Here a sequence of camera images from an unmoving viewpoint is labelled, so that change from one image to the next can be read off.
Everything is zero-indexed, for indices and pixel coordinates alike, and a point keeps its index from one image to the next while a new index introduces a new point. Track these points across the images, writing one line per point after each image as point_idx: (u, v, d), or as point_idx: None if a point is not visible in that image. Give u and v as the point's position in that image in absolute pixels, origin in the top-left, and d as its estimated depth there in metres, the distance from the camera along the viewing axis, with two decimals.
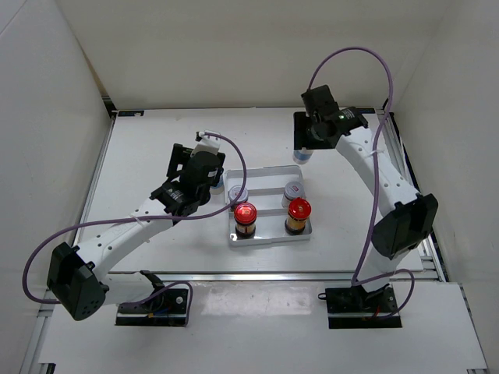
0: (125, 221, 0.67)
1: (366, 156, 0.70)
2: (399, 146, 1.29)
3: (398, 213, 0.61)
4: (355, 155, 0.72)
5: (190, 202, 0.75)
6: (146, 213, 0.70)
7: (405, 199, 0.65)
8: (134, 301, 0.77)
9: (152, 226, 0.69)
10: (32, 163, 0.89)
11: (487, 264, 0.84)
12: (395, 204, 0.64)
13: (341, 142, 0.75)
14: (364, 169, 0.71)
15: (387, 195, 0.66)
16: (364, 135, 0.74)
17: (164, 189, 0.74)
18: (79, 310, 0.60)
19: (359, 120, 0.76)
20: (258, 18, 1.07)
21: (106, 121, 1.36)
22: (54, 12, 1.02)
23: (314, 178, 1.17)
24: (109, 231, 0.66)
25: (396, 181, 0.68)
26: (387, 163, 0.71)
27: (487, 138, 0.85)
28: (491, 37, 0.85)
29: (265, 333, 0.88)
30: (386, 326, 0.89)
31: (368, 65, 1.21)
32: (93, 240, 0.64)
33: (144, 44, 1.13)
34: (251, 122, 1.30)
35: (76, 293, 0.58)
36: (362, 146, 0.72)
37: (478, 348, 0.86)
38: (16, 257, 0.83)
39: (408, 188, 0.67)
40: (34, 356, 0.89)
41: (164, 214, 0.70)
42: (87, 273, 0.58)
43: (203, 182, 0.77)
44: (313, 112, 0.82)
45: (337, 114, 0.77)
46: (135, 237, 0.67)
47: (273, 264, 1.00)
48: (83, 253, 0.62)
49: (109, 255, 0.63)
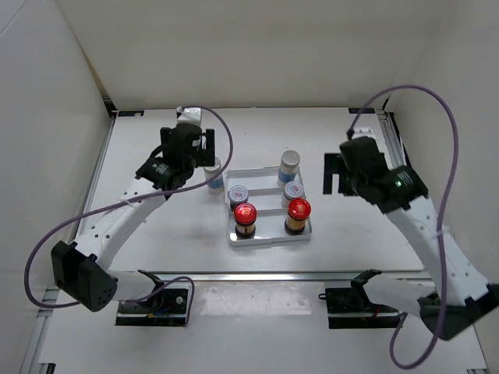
0: (117, 207, 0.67)
1: (430, 237, 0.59)
2: (399, 146, 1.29)
3: (468, 312, 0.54)
4: (415, 234, 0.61)
5: (178, 171, 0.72)
6: (135, 193, 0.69)
7: (477, 294, 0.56)
8: (137, 298, 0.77)
9: (144, 206, 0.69)
10: (31, 161, 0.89)
11: (486, 263, 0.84)
12: (465, 302, 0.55)
13: (396, 214, 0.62)
14: (426, 252, 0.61)
15: (455, 287, 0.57)
16: (425, 208, 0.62)
17: (147, 165, 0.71)
18: (93, 302, 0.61)
19: (419, 185, 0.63)
20: (259, 18, 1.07)
21: (106, 121, 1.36)
22: (54, 10, 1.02)
23: (314, 178, 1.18)
24: (101, 220, 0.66)
25: (465, 269, 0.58)
26: (451, 243, 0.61)
27: (487, 138, 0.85)
28: (490, 37, 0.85)
29: (265, 333, 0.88)
30: (386, 326, 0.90)
31: (368, 65, 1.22)
32: (89, 232, 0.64)
33: (145, 43, 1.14)
34: (251, 122, 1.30)
35: (86, 286, 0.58)
36: (423, 223, 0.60)
37: (478, 348, 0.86)
38: (16, 256, 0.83)
39: (476, 278, 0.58)
40: (34, 357, 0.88)
41: (154, 192, 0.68)
42: (93, 266, 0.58)
43: (189, 152, 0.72)
44: (358, 168, 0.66)
45: (392, 180, 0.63)
46: (129, 220, 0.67)
47: (274, 264, 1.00)
48: (81, 247, 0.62)
49: (108, 244, 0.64)
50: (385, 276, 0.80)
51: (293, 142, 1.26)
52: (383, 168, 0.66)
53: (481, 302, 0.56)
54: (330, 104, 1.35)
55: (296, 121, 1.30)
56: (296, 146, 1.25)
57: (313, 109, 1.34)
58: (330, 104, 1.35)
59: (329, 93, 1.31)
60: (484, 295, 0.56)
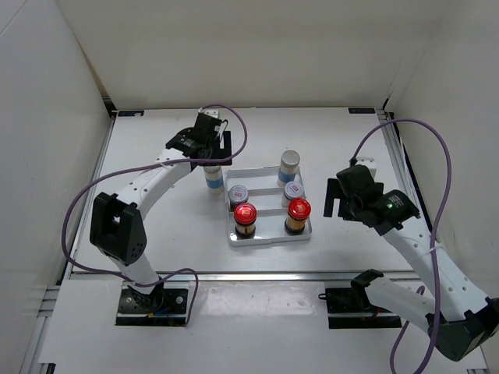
0: (153, 167, 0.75)
1: (424, 254, 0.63)
2: (399, 146, 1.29)
3: (467, 323, 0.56)
4: (410, 251, 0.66)
5: (202, 146, 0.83)
6: (167, 159, 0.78)
7: (476, 308, 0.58)
8: (145, 283, 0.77)
9: (175, 170, 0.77)
10: (32, 162, 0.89)
11: (486, 262, 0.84)
12: (466, 315, 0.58)
13: (391, 234, 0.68)
14: (422, 268, 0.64)
15: (454, 301, 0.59)
16: (418, 227, 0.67)
17: (177, 139, 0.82)
18: (129, 253, 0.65)
19: (409, 209, 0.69)
20: (259, 18, 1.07)
21: (106, 121, 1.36)
22: (54, 11, 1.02)
23: (314, 178, 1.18)
24: (139, 178, 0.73)
25: (461, 284, 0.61)
26: (446, 259, 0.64)
27: (487, 137, 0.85)
28: (491, 37, 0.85)
29: (265, 333, 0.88)
30: (386, 326, 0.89)
31: (368, 65, 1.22)
32: (129, 186, 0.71)
33: (144, 43, 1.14)
34: (250, 122, 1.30)
35: (125, 232, 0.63)
36: (417, 241, 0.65)
37: (479, 347, 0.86)
38: (15, 256, 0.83)
39: (475, 292, 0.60)
40: (34, 357, 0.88)
41: (184, 158, 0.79)
42: (133, 210, 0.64)
43: (211, 134, 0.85)
44: (354, 195, 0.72)
45: (384, 203, 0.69)
46: (163, 180, 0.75)
47: (274, 264, 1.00)
48: (122, 197, 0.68)
49: (146, 196, 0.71)
50: (388, 280, 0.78)
51: (293, 142, 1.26)
52: (376, 193, 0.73)
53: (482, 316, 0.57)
54: (330, 104, 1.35)
55: (295, 121, 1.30)
56: (295, 146, 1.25)
57: (312, 109, 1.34)
58: (330, 104, 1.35)
59: (329, 93, 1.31)
60: (484, 308, 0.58)
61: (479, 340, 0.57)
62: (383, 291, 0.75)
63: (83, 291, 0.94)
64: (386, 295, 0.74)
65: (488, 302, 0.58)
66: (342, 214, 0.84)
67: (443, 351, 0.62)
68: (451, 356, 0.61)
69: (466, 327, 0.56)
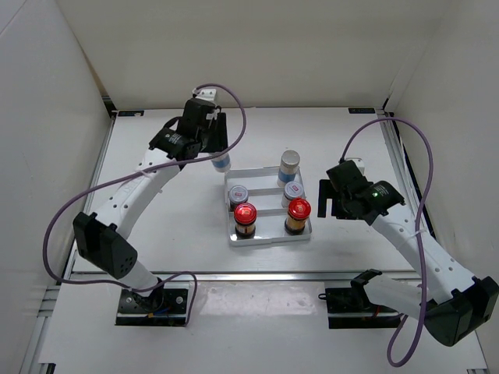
0: (133, 178, 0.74)
1: (409, 236, 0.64)
2: (399, 145, 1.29)
3: (456, 301, 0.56)
4: (397, 236, 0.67)
5: (190, 142, 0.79)
6: (150, 164, 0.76)
7: (463, 287, 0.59)
8: (143, 287, 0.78)
9: (159, 176, 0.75)
10: (32, 162, 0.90)
11: (486, 263, 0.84)
12: (453, 294, 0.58)
13: (378, 223, 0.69)
14: (408, 252, 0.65)
15: (440, 282, 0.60)
16: (403, 213, 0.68)
17: (161, 137, 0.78)
18: (117, 269, 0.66)
19: (394, 196, 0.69)
20: (259, 17, 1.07)
21: (106, 121, 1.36)
22: (54, 11, 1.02)
23: (313, 178, 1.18)
24: (120, 192, 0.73)
25: (447, 265, 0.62)
26: (431, 241, 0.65)
27: (488, 137, 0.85)
28: (491, 37, 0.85)
29: (265, 333, 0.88)
30: (386, 326, 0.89)
31: (369, 65, 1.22)
32: (108, 203, 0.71)
33: (144, 43, 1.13)
34: (250, 122, 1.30)
35: (107, 255, 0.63)
36: (402, 225, 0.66)
37: (478, 347, 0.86)
38: (15, 256, 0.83)
39: (461, 273, 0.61)
40: (34, 356, 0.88)
41: (168, 161, 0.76)
42: (113, 234, 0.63)
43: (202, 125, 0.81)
44: (342, 188, 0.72)
45: (370, 192, 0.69)
46: (144, 189, 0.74)
47: (274, 264, 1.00)
48: (102, 216, 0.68)
49: (126, 213, 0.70)
50: (386, 277, 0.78)
51: (292, 142, 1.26)
52: (364, 185, 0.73)
53: (468, 294, 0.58)
54: (330, 104, 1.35)
55: (295, 121, 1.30)
56: (295, 145, 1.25)
57: (312, 109, 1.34)
58: (330, 104, 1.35)
59: (328, 93, 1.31)
60: (471, 287, 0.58)
61: (469, 321, 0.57)
62: (380, 287, 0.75)
63: (83, 291, 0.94)
64: (383, 291, 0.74)
65: (474, 280, 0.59)
66: (334, 213, 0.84)
67: (437, 338, 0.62)
68: (444, 342, 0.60)
69: (455, 306, 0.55)
